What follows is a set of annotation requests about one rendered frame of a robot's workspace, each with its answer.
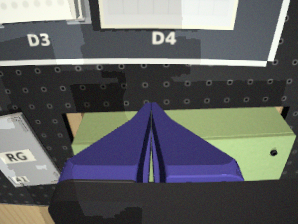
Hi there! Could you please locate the light grey square plate with rg label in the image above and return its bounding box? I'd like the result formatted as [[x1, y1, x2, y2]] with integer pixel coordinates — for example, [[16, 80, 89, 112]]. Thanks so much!
[[0, 112, 61, 187]]

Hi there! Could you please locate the dark grey perforated base plate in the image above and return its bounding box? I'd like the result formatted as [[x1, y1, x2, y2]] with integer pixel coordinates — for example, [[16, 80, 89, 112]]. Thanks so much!
[[0, 0, 298, 207]]

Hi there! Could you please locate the white rectangular block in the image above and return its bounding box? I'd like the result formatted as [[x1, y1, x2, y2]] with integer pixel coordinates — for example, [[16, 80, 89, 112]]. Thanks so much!
[[99, 0, 238, 30]]

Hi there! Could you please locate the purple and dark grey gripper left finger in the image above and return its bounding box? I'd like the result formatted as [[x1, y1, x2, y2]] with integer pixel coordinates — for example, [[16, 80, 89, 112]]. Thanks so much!
[[57, 103, 151, 184]]

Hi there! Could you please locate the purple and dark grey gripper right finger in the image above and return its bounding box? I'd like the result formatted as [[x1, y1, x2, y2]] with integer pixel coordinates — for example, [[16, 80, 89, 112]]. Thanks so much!
[[151, 102, 244, 183]]

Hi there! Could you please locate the white well plate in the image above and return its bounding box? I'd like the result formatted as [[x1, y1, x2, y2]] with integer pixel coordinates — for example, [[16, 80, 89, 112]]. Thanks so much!
[[0, 0, 84, 23]]

